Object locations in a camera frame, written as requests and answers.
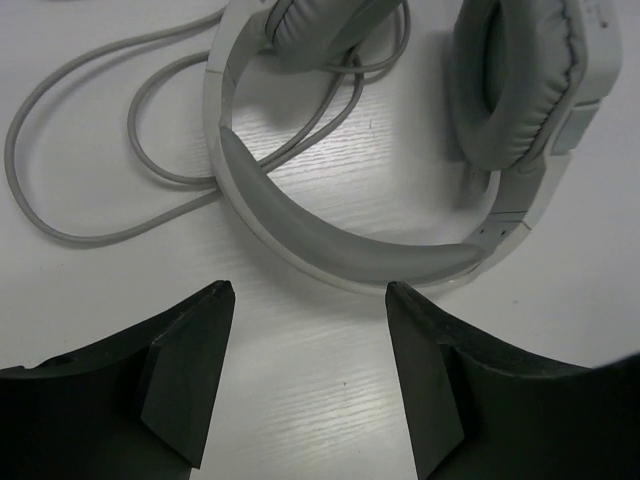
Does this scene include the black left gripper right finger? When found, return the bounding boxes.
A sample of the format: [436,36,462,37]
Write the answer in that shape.
[385,282,639,479]

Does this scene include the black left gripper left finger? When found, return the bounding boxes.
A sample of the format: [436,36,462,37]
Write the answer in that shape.
[1,281,235,479]

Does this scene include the grey headphone cable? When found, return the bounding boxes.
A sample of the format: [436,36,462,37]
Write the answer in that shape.
[3,0,406,247]

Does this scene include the white over-ear headphones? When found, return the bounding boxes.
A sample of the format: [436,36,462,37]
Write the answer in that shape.
[203,1,623,293]

